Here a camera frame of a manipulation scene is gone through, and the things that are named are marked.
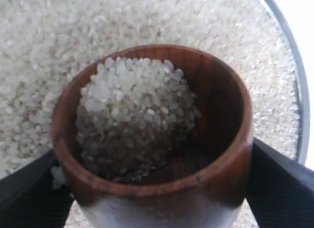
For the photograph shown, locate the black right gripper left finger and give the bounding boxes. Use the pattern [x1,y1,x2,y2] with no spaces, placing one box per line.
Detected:
[0,151,74,228]

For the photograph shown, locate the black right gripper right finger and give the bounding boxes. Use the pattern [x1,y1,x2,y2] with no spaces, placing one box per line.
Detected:
[246,139,314,228]

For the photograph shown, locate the small brown wooden cup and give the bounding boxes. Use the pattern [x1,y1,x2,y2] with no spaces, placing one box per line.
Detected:
[52,45,253,228]

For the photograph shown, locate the round steel rice plate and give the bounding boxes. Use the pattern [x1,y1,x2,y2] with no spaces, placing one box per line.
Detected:
[0,0,309,228]

